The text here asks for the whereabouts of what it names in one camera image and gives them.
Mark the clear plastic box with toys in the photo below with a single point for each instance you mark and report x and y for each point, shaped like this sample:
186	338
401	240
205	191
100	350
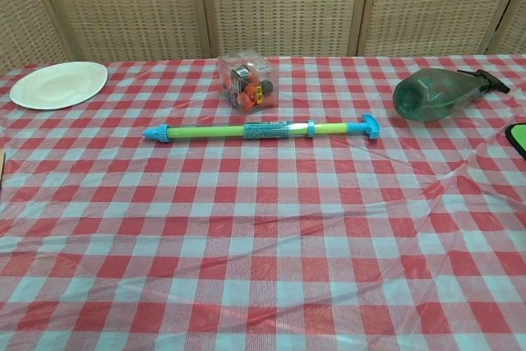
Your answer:
246	84

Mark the red white checkered tablecloth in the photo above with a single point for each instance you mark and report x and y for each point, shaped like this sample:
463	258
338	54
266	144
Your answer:
263	244

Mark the woven bamboo folding screen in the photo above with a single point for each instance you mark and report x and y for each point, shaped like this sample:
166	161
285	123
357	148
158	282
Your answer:
283	6

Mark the green spray bottle black trigger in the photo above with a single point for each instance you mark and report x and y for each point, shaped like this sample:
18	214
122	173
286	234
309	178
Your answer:
431	94

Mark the white paper plate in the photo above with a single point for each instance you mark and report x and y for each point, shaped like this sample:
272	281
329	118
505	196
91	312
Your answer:
57	84

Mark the green microfiber cloth black trim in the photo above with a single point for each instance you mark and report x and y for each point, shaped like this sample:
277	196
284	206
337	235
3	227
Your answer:
520	139

